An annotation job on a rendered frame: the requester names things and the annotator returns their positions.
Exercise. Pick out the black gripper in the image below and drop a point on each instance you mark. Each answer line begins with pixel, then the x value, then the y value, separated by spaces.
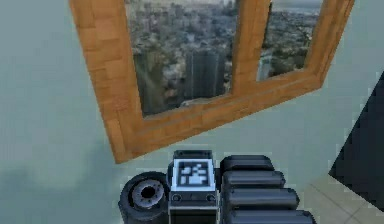
pixel 144 196

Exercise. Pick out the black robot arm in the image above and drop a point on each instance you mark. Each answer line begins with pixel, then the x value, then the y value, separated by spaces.
pixel 253 196

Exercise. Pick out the wooden framed window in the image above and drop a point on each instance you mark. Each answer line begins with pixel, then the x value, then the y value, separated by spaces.
pixel 220 110

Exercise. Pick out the black flat panel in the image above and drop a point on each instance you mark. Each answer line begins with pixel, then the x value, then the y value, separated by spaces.
pixel 363 150

